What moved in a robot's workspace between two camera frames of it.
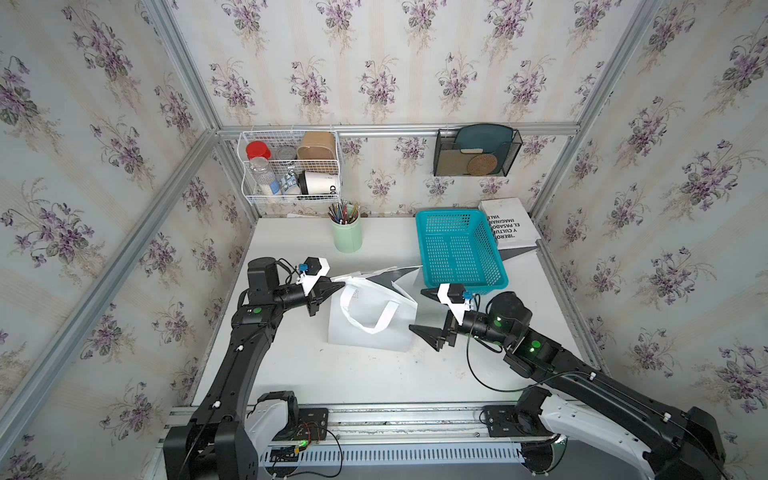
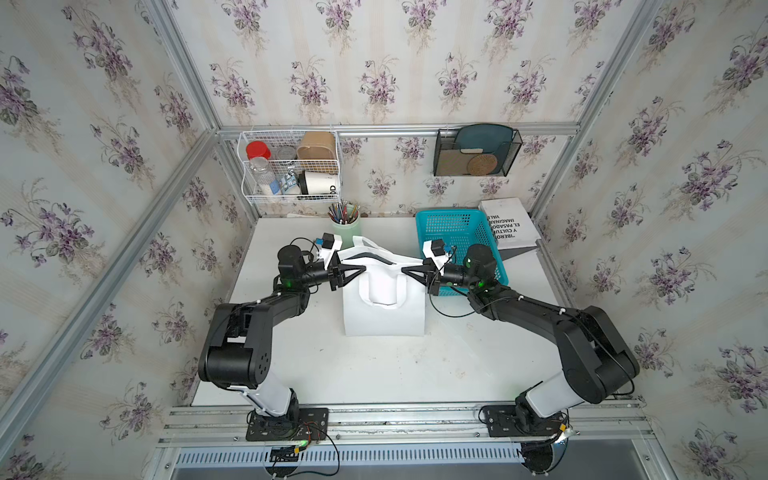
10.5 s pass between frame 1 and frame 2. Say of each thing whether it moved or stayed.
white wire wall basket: stayed
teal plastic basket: stayed
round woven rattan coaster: stayed
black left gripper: moved
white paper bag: moved
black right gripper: moved
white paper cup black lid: stayed
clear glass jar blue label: stayed
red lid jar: stayed
